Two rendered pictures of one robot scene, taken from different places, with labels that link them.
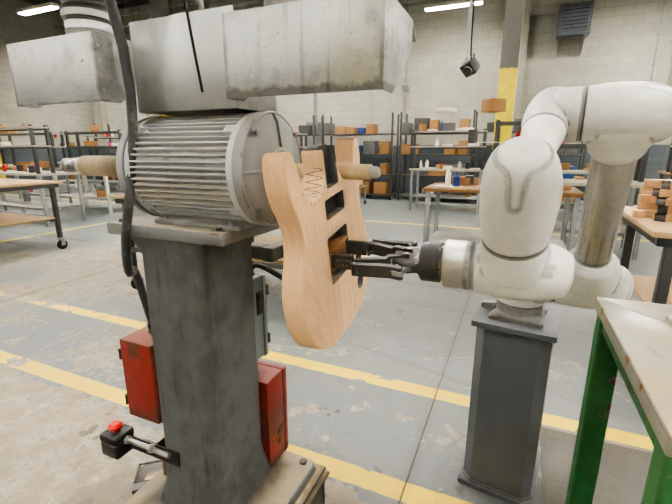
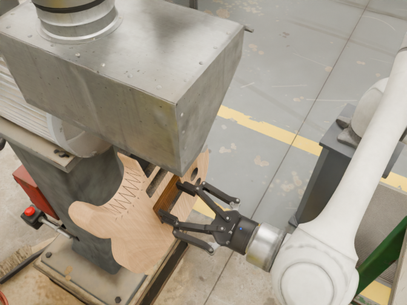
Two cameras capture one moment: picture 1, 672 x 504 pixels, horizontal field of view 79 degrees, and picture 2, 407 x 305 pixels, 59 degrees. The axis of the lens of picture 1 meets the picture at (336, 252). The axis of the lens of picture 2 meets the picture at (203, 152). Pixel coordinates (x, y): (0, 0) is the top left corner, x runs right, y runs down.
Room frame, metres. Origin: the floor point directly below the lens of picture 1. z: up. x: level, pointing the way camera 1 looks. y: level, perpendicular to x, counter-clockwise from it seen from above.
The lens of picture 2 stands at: (0.40, -0.13, 1.80)
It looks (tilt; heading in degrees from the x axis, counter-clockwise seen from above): 52 degrees down; 7
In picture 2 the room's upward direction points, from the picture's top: 1 degrees counter-clockwise
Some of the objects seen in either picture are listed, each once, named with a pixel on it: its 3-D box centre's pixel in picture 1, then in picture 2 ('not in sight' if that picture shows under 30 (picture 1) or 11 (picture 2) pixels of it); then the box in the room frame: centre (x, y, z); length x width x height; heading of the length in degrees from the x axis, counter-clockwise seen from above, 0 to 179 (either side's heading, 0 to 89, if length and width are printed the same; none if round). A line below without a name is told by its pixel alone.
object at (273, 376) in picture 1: (247, 399); not in sight; (1.18, 0.29, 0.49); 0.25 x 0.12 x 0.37; 66
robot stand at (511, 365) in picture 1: (508, 398); (340, 184); (1.40, -0.67, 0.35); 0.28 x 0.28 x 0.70; 59
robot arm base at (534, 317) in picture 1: (513, 307); (363, 129); (1.41, -0.66, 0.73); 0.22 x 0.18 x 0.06; 59
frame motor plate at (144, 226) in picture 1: (196, 223); (46, 111); (1.03, 0.36, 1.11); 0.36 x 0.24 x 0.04; 66
